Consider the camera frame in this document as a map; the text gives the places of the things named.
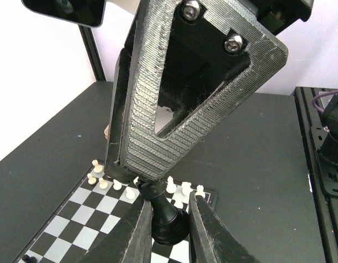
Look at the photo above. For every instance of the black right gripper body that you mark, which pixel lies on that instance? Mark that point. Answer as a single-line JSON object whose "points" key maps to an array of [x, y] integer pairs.
{"points": [[201, 60]]}

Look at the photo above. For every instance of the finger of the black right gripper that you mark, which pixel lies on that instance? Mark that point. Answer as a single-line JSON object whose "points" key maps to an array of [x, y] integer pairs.
{"points": [[113, 167], [153, 138]]}

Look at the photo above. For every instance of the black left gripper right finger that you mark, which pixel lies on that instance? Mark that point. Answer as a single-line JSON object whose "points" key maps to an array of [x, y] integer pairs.
{"points": [[209, 239]]}

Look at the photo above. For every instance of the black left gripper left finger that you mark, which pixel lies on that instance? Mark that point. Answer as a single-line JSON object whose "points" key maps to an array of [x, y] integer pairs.
{"points": [[130, 240]]}

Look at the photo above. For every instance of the black chess rook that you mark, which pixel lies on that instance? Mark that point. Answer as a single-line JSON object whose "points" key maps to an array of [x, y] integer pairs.
{"points": [[170, 225]]}

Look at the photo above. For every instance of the white chess piece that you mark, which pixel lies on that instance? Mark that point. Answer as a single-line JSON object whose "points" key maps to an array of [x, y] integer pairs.
{"points": [[171, 186], [200, 191], [130, 194], [186, 188], [98, 168], [91, 179], [117, 185], [103, 184]]}

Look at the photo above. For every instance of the black chess piece on board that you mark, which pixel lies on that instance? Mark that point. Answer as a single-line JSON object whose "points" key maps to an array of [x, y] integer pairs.
{"points": [[29, 259]]}

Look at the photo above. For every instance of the black and white chessboard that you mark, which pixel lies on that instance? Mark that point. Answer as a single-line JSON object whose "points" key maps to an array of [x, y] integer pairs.
{"points": [[83, 219]]}

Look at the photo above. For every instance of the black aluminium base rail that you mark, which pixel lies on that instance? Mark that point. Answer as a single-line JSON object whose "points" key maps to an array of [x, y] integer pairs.
{"points": [[317, 110]]}

